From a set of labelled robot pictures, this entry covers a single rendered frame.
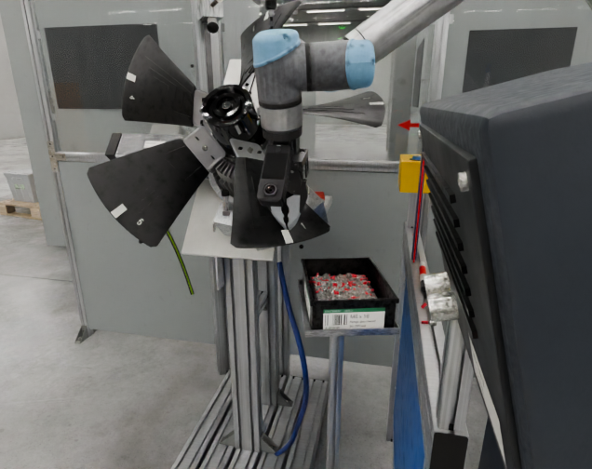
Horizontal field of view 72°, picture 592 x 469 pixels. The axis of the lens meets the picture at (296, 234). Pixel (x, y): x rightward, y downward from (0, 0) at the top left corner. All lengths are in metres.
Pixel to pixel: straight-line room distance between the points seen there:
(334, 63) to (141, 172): 0.52
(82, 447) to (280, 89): 1.55
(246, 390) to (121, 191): 0.77
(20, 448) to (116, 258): 0.86
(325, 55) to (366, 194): 1.08
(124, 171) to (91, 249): 1.32
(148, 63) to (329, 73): 0.62
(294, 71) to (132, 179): 0.48
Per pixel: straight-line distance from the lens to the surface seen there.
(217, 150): 1.01
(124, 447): 1.83
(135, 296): 2.26
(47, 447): 1.95
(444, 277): 0.37
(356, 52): 0.70
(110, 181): 1.01
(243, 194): 0.85
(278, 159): 0.72
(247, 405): 1.47
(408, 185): 1.20
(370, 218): 1.73
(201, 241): 1.14
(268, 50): 0.68
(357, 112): 0.94
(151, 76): 1.18
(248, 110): 0.95
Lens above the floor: 1.23
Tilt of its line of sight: 18 degrees down
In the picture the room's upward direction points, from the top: straight up
